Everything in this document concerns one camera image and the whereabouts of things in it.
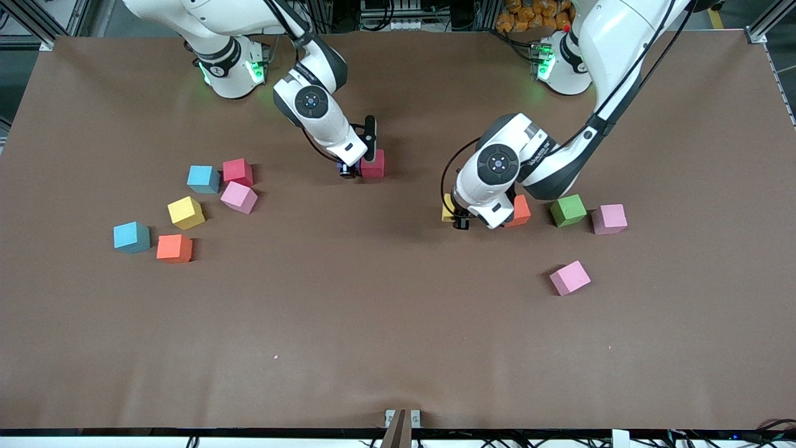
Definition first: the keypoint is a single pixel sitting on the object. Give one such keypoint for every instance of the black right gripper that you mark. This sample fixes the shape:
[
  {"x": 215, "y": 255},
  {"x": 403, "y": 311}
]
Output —
[{"x": 361, "y": 133}]

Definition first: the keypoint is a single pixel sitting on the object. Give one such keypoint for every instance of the orange foam cube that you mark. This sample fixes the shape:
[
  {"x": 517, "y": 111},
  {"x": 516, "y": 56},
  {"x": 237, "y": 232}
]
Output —
[
  {"x": 175, "y": 248},
  {"x": 521, "y": 213}
]

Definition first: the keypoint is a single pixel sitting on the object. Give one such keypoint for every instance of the brown wooden stick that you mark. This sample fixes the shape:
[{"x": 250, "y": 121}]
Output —
[{"x": 398, "y": 434}]

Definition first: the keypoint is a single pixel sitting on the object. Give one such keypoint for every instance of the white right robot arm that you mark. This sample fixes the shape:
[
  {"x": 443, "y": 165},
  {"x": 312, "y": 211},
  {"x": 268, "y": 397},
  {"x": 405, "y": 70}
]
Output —
[{"x": 311, "y": 102}]

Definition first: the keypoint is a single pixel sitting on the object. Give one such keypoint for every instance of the small metal bracket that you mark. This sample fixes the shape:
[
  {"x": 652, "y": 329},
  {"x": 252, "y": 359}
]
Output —
[{"x": 390, "y": 417}]

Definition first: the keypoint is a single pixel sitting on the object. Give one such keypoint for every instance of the white socket strip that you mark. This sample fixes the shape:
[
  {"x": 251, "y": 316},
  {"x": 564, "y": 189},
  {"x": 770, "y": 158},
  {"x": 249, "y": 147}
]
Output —
[{"x": 404, "y": 25}]

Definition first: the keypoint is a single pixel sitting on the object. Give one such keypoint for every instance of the green foam cube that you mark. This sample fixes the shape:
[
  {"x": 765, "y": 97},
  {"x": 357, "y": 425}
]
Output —
[{"x": 568, "y": 210}]

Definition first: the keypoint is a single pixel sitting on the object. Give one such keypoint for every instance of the aluminium frame profile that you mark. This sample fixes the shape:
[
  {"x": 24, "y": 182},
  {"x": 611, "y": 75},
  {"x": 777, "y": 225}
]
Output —
[
  {"x": 768, "y": 22},
  {"x": 37, "y": 25}
]

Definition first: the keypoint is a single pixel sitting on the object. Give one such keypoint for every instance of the pink foam cube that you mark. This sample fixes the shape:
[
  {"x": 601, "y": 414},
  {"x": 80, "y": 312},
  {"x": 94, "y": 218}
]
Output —
[
  {"x": 609, "y": 219},
  {"x": 239, "y": 197},
  {"x": 569, "y": 277}
]

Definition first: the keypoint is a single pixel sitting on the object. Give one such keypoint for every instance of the yellow foam cube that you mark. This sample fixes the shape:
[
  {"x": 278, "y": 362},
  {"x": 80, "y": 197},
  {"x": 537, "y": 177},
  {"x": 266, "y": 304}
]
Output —
[
  {"x": 186, "y": 213},
  {"x": 447, "y": 208}
]

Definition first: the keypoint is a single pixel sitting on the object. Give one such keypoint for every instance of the red foam cube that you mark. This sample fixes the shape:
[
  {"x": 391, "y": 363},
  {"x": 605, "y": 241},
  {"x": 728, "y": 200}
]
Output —
[
  {"x": 373, "y": 167},
  {"x": 238, "y": 172}
]

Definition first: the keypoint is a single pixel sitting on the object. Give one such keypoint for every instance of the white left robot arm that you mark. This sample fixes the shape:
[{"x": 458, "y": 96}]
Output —
[{"x": 497, "y": 165}]

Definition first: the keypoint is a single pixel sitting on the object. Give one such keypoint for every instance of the light blue foam cube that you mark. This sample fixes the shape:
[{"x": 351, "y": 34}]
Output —
[
  {"x": 203, "y": 179},
  {"x": 131, "y": 237}
]

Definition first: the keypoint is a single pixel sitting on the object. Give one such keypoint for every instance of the orange snack bags pile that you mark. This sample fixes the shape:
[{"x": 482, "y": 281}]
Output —
[{"x": 525, "y": 15}]

